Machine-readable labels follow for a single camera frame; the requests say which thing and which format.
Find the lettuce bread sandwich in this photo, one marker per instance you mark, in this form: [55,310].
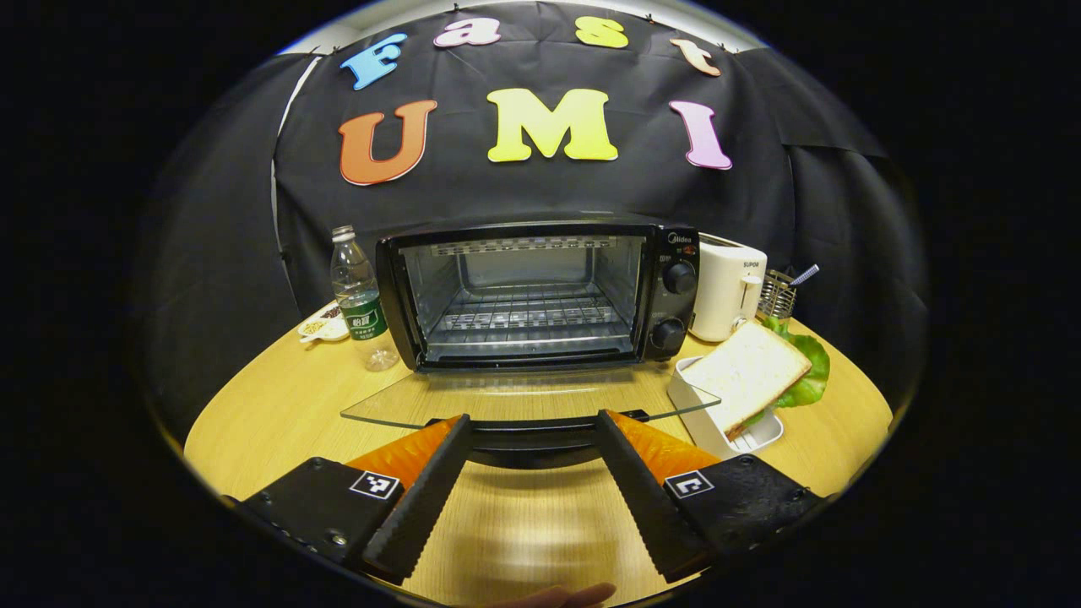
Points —
[743,371]

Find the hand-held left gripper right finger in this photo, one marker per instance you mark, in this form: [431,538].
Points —
[646,502]

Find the white plastic tray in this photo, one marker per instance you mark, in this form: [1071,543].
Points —
[701,422]

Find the white toaster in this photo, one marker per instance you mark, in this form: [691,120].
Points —
[722,291]

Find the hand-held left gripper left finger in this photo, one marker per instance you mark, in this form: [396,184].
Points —
[422,502]

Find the clear plastic water bottle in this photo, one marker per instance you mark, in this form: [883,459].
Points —
[363,312]

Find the small white snack dish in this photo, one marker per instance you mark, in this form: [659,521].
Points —
[325,328]

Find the black electric oven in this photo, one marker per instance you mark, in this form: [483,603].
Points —
[671,253]

